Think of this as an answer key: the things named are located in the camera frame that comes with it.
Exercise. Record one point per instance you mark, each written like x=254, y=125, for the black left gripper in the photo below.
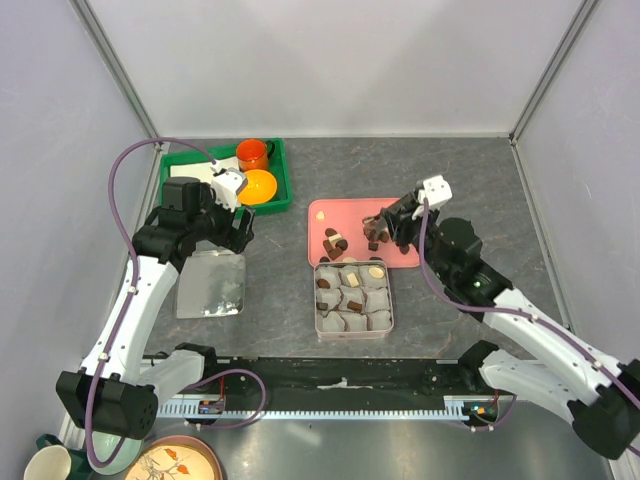
x=228, y=238

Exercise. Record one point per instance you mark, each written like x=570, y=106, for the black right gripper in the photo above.
x=400, y=221

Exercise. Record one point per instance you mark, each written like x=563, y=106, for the pink tray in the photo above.
x=345, y=217

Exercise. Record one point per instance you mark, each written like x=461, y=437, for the white rectangular chocolate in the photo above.
x=353, y=280

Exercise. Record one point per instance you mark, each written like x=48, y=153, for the pink chocolate tin box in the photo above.
x=334, y=321

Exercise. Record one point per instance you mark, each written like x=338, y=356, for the brown bar chocolate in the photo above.
x=354, y=306

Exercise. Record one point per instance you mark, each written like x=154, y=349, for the brown oval chocolate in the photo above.
x=323, y=284

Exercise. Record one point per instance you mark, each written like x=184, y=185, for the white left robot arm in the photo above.
x=110, y=393

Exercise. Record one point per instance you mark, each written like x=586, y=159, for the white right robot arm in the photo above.
x=596, y=393

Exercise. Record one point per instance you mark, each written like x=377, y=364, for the white swirl chocolate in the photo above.
x=376, y=272

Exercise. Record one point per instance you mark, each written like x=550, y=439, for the yellow bowl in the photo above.
x=261, y=187

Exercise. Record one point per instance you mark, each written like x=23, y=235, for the green plastic bin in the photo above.
x=278, y=166

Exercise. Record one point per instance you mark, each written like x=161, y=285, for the silver tin lid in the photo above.
x=211, y=285

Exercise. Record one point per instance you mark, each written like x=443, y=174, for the orange mug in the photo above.
x=254, y=154

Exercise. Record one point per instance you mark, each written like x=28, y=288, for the pink painted plate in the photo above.
x=177, y=457

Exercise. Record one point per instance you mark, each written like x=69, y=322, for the cream and green mug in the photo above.
x=53, y=460

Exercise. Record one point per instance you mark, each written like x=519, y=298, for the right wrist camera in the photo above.
x=433, y=193

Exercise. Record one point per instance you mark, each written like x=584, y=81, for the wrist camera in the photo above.
x=433, y=193
x=227, y=184

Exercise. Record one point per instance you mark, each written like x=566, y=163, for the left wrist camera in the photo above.
x=227, y=184

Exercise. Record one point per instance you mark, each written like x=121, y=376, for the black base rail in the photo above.
x=340, y=386

